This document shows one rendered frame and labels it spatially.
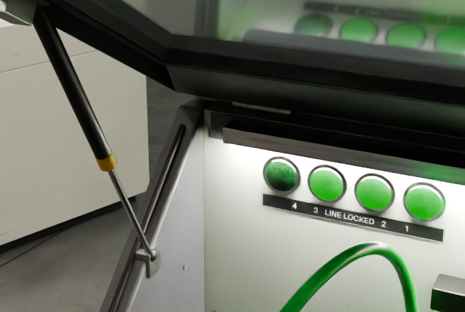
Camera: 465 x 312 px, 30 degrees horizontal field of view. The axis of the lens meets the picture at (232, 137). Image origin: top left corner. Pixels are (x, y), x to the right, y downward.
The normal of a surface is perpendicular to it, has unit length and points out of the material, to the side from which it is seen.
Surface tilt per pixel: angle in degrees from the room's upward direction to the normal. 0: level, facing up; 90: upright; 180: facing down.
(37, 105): 90
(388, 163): 90
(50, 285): 0
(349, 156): 90
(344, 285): 90
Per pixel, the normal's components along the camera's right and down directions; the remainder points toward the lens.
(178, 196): 0.91, 0.16
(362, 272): -0.42, 0.33
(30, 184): 0.69, 0.27
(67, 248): 0.00, -0.93
